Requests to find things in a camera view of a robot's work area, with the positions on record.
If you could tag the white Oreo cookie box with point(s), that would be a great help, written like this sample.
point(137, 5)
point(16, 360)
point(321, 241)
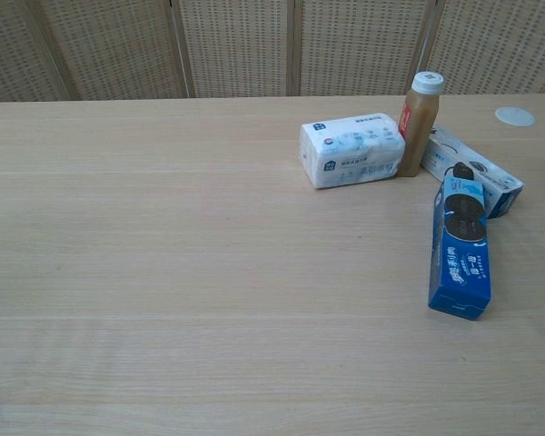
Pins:
point(441, 152)

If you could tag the blue Oreo cookie box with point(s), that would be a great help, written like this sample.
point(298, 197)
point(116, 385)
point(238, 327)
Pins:
point(461, 268)

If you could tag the white tissue paper pack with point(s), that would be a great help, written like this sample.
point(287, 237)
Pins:
point(345, 154)

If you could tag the brown juice bottle white cap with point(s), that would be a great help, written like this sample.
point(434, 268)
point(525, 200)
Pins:
point(415, 131)

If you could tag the woven folding screen panel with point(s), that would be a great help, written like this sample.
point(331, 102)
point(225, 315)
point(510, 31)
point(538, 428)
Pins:
point(9, 50)
point(359, 45)
point(238, 45)
point(113, 45)
point(499, 45)

